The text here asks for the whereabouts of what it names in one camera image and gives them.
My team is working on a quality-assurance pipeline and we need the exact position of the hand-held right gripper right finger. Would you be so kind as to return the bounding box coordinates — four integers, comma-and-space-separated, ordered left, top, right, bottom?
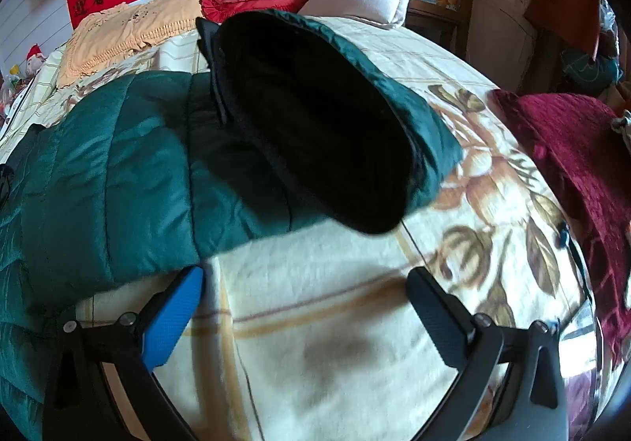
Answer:
407, 268, 569, 441

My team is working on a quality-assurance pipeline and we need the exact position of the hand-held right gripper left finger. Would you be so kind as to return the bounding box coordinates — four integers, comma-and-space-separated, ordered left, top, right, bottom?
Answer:
43, 265, 206, 441

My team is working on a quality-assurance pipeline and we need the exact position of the green quilted puffer jacket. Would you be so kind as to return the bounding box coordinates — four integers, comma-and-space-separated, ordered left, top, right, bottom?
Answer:
0, 11, 465, 441

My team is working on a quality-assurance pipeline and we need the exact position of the cream floral checked bed sheet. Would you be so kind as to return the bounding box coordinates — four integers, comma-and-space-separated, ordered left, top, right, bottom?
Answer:
0, 15, 608, 441

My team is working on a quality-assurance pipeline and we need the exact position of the dark red velvet cloth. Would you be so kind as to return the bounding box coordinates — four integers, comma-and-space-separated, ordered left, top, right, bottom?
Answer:
490, 90, 631, 373

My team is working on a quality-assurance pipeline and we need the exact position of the teal bag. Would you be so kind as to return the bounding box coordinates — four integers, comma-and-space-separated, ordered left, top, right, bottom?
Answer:
562, 47, 624, 98

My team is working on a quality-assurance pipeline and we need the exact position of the red hat plush toy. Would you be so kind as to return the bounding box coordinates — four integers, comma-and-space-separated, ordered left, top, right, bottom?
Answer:
24, 44, 50, 77

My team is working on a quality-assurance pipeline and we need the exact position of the yellow lace pillow cover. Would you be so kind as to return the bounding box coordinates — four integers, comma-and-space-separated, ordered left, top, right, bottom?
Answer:
56, 0, 218, 89

